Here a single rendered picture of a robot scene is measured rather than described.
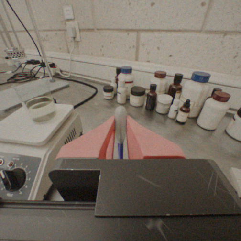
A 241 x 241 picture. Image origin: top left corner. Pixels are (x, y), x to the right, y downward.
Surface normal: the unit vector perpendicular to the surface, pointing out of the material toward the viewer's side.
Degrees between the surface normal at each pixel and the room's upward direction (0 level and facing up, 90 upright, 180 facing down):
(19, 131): 0
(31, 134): 0
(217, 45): 90
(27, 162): 30
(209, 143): 0
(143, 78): 90
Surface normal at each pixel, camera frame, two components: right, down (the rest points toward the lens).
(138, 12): -0.53, 0.51
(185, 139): 0.00, -0.80
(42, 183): 0.99, 0.08
